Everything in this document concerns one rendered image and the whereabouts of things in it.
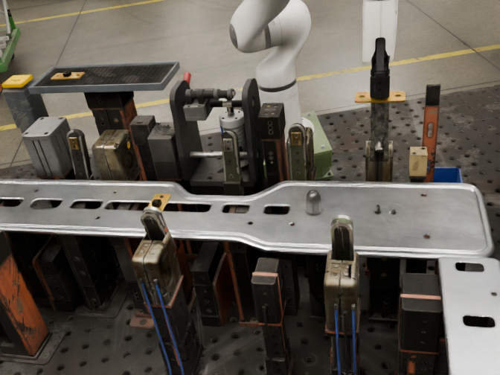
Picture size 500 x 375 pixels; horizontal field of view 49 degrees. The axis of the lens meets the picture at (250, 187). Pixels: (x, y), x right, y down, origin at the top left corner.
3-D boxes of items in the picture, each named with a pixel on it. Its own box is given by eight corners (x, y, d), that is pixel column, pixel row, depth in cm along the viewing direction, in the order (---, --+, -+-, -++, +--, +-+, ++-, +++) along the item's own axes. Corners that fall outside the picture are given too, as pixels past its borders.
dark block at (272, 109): (274, 257, 146) (257, 116, 122) (279, 239, 151) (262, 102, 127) (293, 258, 144) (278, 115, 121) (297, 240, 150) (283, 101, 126)
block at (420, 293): (388, 414, 105) (391, 313, 89) (388, 365, 114) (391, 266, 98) (440, 420, 103) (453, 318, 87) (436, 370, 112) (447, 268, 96)
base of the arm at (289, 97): (257, 122, 187) (247, 73, 176) (312, 114, 184) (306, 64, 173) (255, 153, 172) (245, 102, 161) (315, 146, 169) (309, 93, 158)
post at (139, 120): (163, 249, 154) (128, 123, 131) (169, 237, 158) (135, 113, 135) (180, 250, 153) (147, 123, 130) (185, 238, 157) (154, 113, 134)
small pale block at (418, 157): (403, 283, 132) (410, 155, 112) (402, 274, 135) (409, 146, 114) (418, 285, 131) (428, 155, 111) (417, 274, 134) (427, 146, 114)
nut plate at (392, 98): (354, 103, 94) (354, 97, 93) (355, 93, 97) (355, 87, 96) (405, 102, 92) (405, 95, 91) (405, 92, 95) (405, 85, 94)
